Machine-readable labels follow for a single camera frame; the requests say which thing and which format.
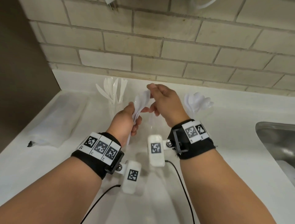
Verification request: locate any person's left hand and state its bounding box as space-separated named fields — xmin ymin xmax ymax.
xmin=106 ymin=102 xmax=143 ymax=144

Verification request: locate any black right wristband with markers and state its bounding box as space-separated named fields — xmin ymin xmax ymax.
xmin=169 ymin=119 xmax=216 ymax=160

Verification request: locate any bunch of white plastic knives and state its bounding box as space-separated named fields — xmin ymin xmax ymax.
xmin=96 ymin=77 xmax=128 ymax=103

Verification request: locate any white hanging cord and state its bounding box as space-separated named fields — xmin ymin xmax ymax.
xmin=189 ymin=0 xmax=217 ymax=10

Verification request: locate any person's right forearm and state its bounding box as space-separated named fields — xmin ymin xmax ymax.
xmin=179 ymin=147 xmax=288 ymax=224

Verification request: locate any clear plastic bag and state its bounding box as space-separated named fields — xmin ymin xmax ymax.
xmin=29 ymin=92 xmax=90 ymax=148

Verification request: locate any black wristband with markers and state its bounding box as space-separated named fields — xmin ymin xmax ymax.
xmin=169 ymin=119 xmax=216 ymax=160
xmin=71 ymin=132 xmax=125 ymax=180

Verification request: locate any black left wristband with markers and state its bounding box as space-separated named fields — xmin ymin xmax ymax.
xmin=71 ymin=132 xmax=125 ymax=180

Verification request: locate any single white plastic spoon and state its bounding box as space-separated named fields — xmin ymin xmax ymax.
xmin=134 ymin=90 xmax=151 ymax=109

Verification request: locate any person's left forearm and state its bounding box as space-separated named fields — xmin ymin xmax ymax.
xmin=0 ymin=157 xmax=103 ymax=224

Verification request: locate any bunch of white plastic spoons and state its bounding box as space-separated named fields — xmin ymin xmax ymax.
xmin=184 ymin=92 xmax=214 ymax=111

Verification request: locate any handful of white plastic spoons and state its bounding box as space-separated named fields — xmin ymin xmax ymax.
xmin=127 ymin=99 xmax=145 ymax=147

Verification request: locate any black right camera cable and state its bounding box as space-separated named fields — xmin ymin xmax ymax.
xmin=165 ymin=160 xmax=196 ymax=224

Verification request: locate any stainless steel sink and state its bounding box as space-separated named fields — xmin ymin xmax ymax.
xmin=255 ymin=121 xmax=295 ymax=202

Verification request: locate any black left camera cable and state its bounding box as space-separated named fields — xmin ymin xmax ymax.
xmin=80 ymin=184 xmax=122 ymax=224

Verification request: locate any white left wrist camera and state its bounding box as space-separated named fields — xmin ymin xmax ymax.
xmin=121 ymin=160 xmax=142 ymax=194

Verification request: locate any white wall plug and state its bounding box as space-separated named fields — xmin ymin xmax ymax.
xmin=105 ymin=0 xmax=119 ymax=11

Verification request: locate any person's right hand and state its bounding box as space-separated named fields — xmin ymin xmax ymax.
xmin=141 ymin=84 xmax=191 ymax=128

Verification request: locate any clear cup holding spoons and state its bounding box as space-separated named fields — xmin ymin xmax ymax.
xmin=186 ymin=102 xmax=213 ymax=117

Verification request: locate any black camera cable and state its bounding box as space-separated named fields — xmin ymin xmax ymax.
xmin=80 ymin=184 xmax=122 ymax=224
xmin=165 ymin=160 xmax=196 ymax=224

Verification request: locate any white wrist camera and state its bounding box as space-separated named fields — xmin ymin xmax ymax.
xmin=147 ymin=134 xmax=166 ymax=167
xmin=121 ymin=160 xmax=142 ymax=194

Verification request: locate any clear cup holding knives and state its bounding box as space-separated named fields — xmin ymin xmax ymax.
xmin=108 ymin=96 xmax=128 ymax=121

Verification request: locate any dark brown cabinet panel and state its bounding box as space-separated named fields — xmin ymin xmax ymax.
xmin=0 ymin=0 xmax=62 ymax=154

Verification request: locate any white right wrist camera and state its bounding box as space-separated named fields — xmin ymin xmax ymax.
xmin=147 ymin=134 xmax=166 ymax=167

